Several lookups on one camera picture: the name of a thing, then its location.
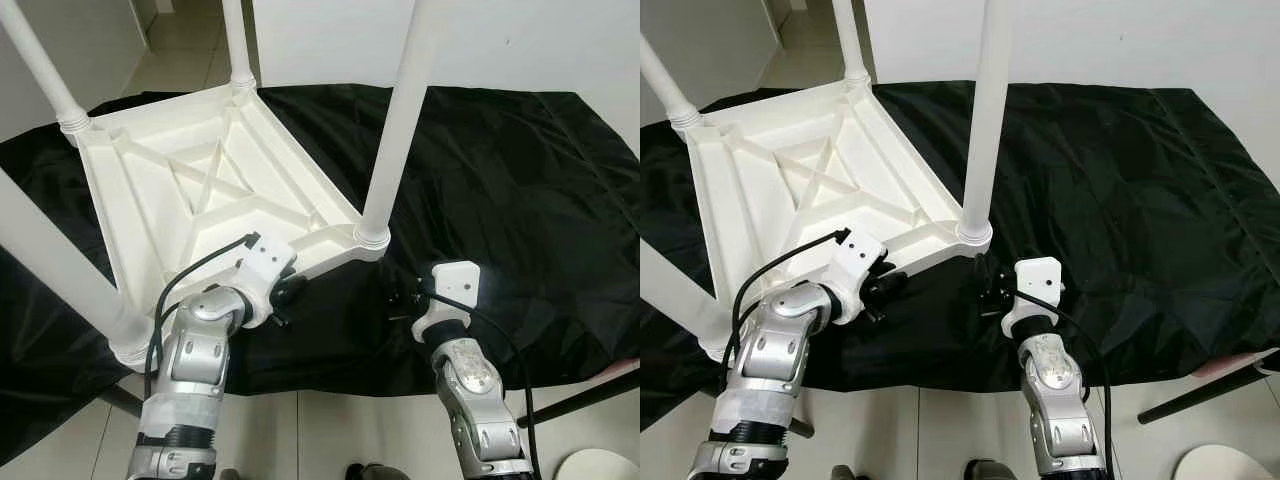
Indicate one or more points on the grey right robot foot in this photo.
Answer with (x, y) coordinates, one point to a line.
(990, 471)
(378, 472)

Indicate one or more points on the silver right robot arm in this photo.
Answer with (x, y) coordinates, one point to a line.
(1050, 380)
(470, 380)

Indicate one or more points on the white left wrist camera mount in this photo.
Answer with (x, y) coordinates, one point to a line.
(262, 262)
(855, 258)

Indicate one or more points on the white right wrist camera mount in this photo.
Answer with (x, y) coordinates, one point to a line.
(455, 285)
(1038, 280)

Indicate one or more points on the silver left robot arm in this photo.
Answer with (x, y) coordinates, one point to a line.
(780, 350)
(195, 350)

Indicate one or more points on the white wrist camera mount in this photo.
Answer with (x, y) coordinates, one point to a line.
(262, 262)
(855, 258)
(1038, 280)
(455, 285)

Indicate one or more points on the white round floor base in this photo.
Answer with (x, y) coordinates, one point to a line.
(1218, 466)
(600, 468)

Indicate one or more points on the black cloth table cover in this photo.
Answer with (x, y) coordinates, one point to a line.
(1150, 200)
(520, 200)

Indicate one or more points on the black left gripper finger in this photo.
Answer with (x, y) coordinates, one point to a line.
(886, 280)
(292, 288)

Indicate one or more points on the black metal work table leg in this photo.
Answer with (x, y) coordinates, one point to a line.
(1200, 395)
(120, 400)
(800, 428)
(580, 398)

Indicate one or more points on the white plastic children table top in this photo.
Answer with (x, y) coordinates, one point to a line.
(130, 200)
(760, 200)

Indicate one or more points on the pink table corner piece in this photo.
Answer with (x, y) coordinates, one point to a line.
(1240, 362)
(625, 365)

